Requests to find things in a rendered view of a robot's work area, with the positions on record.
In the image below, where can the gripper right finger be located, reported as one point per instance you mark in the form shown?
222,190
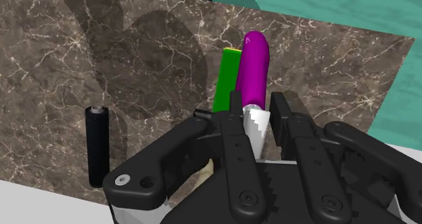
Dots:
313,164

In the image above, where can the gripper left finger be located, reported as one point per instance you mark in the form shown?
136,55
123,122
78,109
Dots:
232,157

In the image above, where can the small black pen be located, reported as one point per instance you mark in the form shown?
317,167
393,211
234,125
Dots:
201,113

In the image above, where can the green flat block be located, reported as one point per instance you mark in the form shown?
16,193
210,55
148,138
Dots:
227,81

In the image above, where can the black cylinder with grey cap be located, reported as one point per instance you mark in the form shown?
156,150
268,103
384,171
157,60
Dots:
97,147

